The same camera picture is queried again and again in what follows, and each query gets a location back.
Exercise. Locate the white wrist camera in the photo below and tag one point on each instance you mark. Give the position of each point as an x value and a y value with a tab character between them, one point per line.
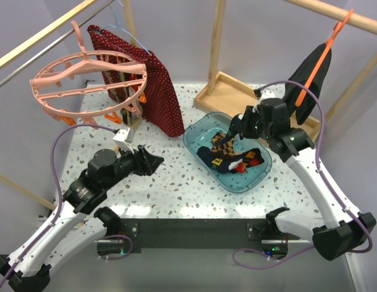
259	96
123	139

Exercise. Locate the navy green striped sock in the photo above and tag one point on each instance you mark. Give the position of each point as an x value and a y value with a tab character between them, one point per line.
204	154

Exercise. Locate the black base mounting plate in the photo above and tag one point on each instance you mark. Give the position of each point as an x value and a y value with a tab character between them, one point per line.
137	234

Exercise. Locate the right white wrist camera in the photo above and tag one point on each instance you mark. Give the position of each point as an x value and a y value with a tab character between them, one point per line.
259	96

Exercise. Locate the navy santa sock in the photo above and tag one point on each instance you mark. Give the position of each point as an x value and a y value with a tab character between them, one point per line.
233	128

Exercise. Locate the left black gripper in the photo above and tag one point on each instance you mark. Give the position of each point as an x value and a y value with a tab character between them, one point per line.
149	166

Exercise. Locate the pink round sock hanger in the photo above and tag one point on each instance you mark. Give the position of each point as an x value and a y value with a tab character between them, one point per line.
87	62

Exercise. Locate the left wooden clothes rack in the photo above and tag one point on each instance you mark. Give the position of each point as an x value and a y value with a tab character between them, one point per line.
17	52

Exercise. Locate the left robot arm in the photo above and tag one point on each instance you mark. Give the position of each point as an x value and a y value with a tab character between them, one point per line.
78	221

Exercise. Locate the teal plastic basin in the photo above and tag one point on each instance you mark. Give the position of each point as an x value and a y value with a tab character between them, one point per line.
201	133

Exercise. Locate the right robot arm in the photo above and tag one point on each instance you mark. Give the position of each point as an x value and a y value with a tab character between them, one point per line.
342	227

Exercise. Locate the red polka dot garment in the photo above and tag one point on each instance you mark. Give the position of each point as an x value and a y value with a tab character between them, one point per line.
162	106

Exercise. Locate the blue wire hanger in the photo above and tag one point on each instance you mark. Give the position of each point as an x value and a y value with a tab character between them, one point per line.
130	28

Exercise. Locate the navy buckle sock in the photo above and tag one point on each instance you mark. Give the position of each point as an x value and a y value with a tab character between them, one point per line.
225	165

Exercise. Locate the right wooden clothes rack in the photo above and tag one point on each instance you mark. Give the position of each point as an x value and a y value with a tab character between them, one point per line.
229	95

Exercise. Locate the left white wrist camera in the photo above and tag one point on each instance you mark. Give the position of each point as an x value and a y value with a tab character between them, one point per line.
123	139

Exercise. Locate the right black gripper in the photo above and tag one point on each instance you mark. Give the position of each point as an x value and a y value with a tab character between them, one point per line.
250	112

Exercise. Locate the brown checkered sock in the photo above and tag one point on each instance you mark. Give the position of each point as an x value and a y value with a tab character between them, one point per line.
222	146

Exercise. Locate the red black argyle sock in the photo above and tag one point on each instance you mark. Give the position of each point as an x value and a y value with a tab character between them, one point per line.
250	158

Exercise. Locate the wooden clothes rack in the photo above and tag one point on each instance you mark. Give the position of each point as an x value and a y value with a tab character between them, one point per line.
17	52
229	95

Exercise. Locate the orange plastic hanger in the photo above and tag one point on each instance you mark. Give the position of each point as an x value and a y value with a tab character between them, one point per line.
328	44

